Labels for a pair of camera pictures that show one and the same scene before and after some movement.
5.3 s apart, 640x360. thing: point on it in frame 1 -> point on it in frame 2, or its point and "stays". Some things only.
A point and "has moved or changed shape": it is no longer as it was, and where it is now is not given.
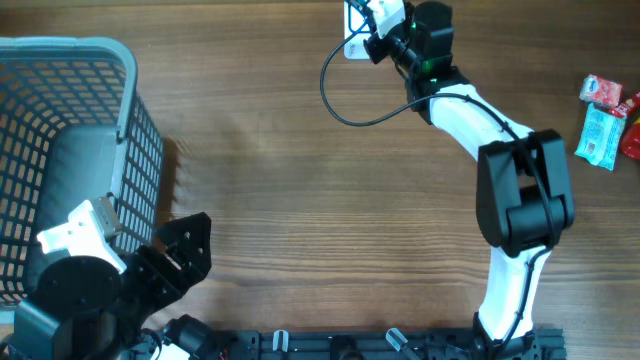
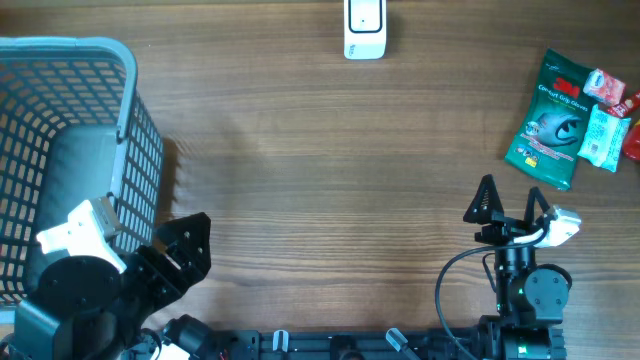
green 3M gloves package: x=361 y=4 -> x=546 y=139
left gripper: x=172 y=284 stays
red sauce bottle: x=631 y=142 stays
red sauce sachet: x=622 y=110 stays
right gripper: x=375 y=48 -> x=514 y=229
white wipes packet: x=601 y=137 stays
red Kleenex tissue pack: x=597 y=90 has moved or changed shape
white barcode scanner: x=357 y=27 stays
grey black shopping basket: x=74 y=128 stays
